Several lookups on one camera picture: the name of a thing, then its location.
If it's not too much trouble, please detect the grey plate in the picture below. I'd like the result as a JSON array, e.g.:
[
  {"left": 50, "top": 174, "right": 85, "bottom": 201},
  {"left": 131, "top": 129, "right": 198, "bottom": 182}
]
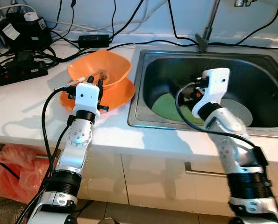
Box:
[{"left": 221, "top": 99, "right": 253, "bottom": 126}]

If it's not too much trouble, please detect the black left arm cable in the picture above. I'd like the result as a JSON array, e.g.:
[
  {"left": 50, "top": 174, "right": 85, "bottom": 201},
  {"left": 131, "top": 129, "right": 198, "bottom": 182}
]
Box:
[{"left": 15, "top": 84, "right": 78, "bottom": 224}]

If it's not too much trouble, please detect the orange plastic plate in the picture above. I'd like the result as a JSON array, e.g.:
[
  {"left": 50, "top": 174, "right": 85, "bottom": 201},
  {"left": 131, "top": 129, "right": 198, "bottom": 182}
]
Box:
[{"left": 59, "top": 77, "right": 136, "bottom": 112}]

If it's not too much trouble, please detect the small black power adapter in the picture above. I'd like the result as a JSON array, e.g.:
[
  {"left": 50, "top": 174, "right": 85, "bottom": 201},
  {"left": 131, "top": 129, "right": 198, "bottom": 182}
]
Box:
[{"left": 78, "top": 34, "right": 110, "bottom": 48}]

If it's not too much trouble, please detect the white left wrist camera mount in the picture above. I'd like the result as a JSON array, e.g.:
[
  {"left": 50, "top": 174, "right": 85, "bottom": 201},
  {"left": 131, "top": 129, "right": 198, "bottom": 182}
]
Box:
[{"left": 73, "top": 83, "right": 101, "bottom": 112}]

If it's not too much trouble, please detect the black power strip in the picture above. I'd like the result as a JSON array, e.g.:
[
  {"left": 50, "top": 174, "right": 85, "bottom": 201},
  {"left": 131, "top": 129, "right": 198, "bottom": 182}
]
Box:
[{"left": 0, "top": 58, "right": 49, "bottom": 89}]

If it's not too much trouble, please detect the spoon in bowl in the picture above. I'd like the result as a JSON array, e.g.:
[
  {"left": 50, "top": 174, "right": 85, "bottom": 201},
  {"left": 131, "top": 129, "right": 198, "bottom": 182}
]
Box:
[{"left": 72, "top": 69, "right": 107, "bottom": 85}]

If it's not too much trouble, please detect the black power cable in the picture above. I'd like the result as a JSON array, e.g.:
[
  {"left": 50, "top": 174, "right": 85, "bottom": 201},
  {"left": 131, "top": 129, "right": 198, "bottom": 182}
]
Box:
[{"left": 97, "top": 40, "right": 200, "bottom": 51}]

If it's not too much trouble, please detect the red plastic bag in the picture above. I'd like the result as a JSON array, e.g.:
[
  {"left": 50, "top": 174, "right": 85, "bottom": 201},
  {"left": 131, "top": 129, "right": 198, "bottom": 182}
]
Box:
[{"left": 0, "top": 145, "right": 48, "bottom": 204}]

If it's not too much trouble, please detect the black charger with labels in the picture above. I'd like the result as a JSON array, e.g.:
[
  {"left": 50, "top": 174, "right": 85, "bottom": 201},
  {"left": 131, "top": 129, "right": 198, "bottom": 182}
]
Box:
[{"left": 0, "top": 12, "right": 53, "bottom": 52}]

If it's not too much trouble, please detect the green plate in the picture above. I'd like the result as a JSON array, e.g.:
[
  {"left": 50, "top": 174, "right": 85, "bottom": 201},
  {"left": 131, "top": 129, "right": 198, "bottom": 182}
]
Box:
[{"left": 151, "top": 92, "right": 198, "bottom": 123}]

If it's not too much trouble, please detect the orange plastic bowl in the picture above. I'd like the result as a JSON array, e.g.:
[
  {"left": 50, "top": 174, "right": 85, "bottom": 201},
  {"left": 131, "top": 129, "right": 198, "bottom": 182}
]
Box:
[{"left": 67, "top": 49, "right": 132, "bottom": 89}]

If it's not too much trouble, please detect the metal faucet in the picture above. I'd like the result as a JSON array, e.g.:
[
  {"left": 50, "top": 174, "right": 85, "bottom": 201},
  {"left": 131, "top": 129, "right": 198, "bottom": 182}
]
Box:
[{"left": 196, "top": 0, "right": 221, "bottom": 52}]

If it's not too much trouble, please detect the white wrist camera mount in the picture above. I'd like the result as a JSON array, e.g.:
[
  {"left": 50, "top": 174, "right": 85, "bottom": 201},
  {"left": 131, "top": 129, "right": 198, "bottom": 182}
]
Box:
[
  {"left": 192, "top": 68, "right": 231, "bottom": 118},
  {"left": 73, "top": 83, "right": 101, "bottom": 112}
]

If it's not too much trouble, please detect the black wall cable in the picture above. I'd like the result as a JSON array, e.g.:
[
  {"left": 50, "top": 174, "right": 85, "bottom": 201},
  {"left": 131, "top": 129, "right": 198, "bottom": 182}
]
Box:
[
  {"left": 208, "top": 0, "right": 278, "bottom": 47},
  {"left": 168, "top": 0, "right": 200, "bottom": 46}
]

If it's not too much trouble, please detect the wire fan guard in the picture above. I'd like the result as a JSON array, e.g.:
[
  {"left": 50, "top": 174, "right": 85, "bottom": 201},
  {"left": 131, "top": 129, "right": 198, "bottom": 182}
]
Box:
[{"left": 0, "top": 200, "right": 29, "bottom": 224}]

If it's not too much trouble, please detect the stainless steel sink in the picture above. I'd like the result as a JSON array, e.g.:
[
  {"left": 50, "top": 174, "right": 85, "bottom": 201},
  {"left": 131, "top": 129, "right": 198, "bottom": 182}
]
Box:
[{"left": 128, "top": 49, "right": 278, "bottom": 131}]

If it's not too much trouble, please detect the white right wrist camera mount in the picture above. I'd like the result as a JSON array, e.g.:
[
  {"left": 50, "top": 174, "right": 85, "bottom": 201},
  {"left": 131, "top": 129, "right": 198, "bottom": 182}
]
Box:
[{"left": 192, "top": 68, "right": 231, "bottom": 118}]

